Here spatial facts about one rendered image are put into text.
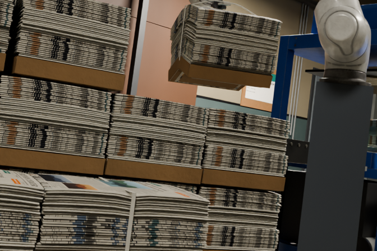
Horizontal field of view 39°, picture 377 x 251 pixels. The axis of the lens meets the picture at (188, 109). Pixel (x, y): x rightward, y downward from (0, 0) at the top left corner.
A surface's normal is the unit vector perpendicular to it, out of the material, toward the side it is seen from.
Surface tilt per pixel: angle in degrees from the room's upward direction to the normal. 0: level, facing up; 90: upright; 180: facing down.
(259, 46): 107
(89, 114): 90
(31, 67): 93
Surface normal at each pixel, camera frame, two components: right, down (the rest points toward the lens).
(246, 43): 0.21, 0.26
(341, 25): -0.33, 0.00
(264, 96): 0.67, 0.04
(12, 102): 0.42, 0.00
